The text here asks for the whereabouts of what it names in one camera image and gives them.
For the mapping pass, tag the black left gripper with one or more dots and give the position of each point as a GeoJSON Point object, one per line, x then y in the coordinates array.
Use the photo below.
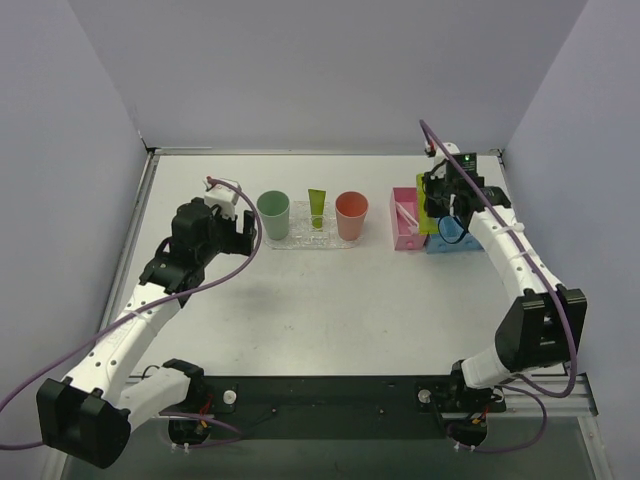
{"type": "Point", "coordinates": [240, 238]}

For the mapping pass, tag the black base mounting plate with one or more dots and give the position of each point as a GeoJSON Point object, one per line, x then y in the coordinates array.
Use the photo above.
{"type": "Point", "coordinates": [328, 408]}

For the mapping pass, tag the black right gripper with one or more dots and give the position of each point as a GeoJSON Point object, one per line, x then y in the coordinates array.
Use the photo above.
{"type": "Point", "coordinates": [447, 198]}

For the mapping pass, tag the large clear textured tray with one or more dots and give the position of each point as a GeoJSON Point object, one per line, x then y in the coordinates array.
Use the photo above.
{"type": "Point", "coordinates": [283, 245]}

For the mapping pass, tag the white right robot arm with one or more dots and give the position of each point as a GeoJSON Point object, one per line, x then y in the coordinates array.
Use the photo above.
{"type": "Point", "coordinates": [538, 339]}

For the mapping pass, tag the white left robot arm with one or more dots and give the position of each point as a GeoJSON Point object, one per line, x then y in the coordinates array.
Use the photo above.
{"type": "Point", "coordinates": [91, 413]}

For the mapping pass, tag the pink organizer box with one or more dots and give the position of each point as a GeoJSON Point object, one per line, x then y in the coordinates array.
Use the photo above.
{"type": "Point", "coordinates": [402, 239]}

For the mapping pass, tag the green plastic cup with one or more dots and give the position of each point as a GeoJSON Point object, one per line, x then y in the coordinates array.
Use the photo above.
{"type": "Point", "coordinates": [273, 207]}

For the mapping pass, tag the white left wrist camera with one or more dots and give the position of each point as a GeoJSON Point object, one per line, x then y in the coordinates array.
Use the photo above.
{"type": "Point", "coordinates": [222, 196]}

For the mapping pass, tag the orange plastic cup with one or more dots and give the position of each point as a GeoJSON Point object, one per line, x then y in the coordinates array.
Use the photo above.
{"type": "Point", "coordinates": [351, 209]}

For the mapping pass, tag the light blue organizer box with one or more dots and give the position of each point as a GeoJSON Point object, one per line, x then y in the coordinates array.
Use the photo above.
{"type": "Point", "coordinates": [451, 237]}

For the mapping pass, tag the yellow toothpaste tube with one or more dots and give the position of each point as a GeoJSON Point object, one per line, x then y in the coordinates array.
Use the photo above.
{"type": "Point", "coordinates": [317, 203]}
{"type": "Point", "coordinates": [427, 225]}

